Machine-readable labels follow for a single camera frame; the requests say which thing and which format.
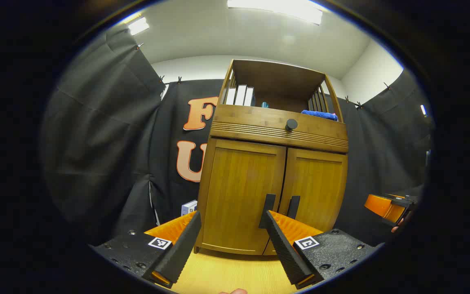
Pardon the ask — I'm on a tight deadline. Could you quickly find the black left door handle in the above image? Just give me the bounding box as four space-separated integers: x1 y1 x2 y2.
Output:
263 194 277 228

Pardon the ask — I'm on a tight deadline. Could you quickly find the wooden cabinet door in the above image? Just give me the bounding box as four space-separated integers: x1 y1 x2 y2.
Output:
201 138 287 256
264 147 348 256

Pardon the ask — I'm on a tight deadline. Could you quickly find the black right door handle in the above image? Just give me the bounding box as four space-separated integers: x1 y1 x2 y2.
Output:
287 196 301 220

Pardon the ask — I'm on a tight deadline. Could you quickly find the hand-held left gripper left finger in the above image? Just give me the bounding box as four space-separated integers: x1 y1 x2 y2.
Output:
90 210 202 289

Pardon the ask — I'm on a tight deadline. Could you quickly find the black backdrop cloth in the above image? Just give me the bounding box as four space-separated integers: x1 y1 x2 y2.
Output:
41 24 433 247

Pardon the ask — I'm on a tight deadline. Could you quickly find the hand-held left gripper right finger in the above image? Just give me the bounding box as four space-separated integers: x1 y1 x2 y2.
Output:
264 210 384 290

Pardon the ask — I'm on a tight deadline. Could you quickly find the black door handle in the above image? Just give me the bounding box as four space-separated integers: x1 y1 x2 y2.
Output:
287 196 301 220
263 194 277 228

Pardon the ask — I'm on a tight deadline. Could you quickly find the wooden cabinet drawer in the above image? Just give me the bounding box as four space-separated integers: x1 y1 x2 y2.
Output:
210 104 350 154

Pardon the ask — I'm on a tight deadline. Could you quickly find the blue folded cloth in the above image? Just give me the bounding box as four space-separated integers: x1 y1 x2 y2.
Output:
301 109 339 122

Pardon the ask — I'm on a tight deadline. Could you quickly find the small ceiling light panel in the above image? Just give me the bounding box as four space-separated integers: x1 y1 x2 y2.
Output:
128 17 150 36

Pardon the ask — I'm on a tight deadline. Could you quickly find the large ceiling light panel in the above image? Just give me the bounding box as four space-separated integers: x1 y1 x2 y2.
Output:
227 0 324 25

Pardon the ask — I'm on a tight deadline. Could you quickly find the wooden double-door shoe cabinet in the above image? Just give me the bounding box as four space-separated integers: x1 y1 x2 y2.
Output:
194 59 350 256

